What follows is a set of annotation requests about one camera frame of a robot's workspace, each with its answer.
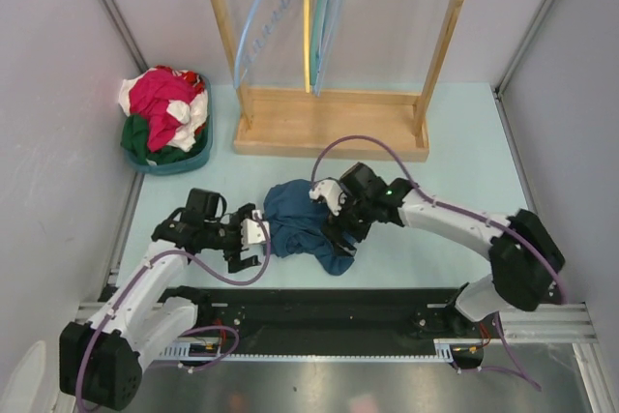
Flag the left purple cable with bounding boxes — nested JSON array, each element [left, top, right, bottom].
[[76, 217, 273, 411]]

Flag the blue t-shirt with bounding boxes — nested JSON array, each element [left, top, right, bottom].
[[263, 179, 354, 276]]

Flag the white cable duct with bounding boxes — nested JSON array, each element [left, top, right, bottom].
[[156, 341, 485, 366]]

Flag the teal laundry basket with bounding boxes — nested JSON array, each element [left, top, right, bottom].
[[125, 66, 213, 176]]

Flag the wooden clothes rack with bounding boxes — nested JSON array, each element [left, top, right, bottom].
[[210, 0, 464, 162]]

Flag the red patterned garment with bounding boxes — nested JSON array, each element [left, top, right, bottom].
[[170, 69, 206, 94]]

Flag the light blue notched hanger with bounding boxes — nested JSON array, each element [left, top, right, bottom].
[[232, 0, 302, 90]]

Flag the teal hanger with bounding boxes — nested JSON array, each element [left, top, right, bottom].
[[309, 0, 328, 88]]

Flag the purple cable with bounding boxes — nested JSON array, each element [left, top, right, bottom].
[[76, 217, 273, 411], [310, 135, 571, 307]]

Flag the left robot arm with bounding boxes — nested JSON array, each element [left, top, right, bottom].
[[59, 189, 270, 412]]

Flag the pink garment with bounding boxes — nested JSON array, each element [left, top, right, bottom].
[[129, 68, 197, 152]]

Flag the yellow hanger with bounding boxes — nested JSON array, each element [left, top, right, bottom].
[[303, 0, 311, 94]]

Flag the green garment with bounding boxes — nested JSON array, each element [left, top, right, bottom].
[[120, 115, 192, 166]]

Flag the white garment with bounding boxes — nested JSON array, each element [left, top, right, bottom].
[[118, 74, 209, 152]]

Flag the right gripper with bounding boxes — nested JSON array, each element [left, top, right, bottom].
[[320, 189, 375, 256]]

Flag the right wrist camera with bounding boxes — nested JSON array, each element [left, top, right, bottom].
[[309, 178, 347, 217]]

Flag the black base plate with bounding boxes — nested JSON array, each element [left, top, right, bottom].
[[158, 286, 482, 357]]

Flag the light blue wire hanger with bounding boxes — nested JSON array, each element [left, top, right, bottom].
[[311, 0, 343, 97]]

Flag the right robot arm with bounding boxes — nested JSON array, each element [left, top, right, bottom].
[[309, 162, 566, 337]]

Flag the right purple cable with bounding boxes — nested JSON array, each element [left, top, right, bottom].
[[310, 135, 571, 307]]

